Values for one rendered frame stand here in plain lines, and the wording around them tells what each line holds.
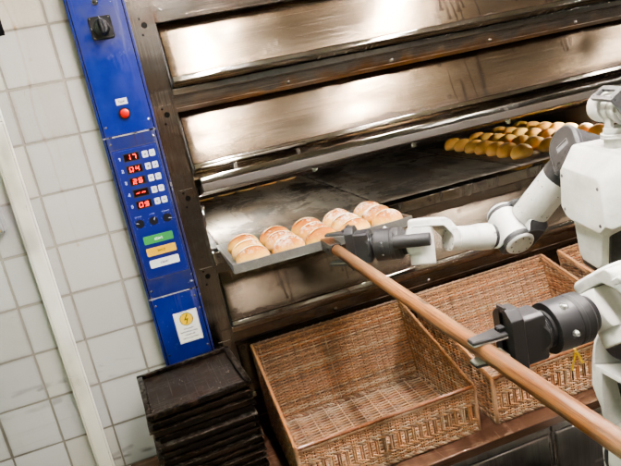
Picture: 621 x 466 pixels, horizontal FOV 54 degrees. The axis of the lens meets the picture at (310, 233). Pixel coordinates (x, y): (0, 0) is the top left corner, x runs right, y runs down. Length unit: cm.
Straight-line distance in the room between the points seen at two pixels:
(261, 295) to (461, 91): 97
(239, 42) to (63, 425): 131
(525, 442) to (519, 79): 121
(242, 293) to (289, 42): 81
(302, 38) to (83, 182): 80
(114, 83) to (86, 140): 18
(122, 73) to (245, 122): 39
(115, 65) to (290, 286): 87
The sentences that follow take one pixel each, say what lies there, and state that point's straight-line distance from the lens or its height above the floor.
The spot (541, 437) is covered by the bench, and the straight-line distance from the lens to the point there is 202.
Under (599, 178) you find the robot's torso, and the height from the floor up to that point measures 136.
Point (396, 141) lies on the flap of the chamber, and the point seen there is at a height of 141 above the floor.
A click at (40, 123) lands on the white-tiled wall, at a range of 193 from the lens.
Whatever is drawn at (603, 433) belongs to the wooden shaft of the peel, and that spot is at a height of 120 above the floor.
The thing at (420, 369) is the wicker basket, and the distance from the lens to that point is 222.
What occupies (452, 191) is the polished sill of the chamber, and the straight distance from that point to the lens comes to 224.
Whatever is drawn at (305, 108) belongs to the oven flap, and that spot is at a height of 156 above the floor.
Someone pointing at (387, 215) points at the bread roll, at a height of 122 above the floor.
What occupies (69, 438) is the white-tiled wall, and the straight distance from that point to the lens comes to 219.
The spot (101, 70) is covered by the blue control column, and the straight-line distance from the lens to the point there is 189.
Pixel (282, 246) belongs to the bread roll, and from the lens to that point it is 175.
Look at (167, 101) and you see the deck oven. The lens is 193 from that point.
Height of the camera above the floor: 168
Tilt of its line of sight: 15 degrees down
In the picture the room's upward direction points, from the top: 12 degrees counter-clockwise
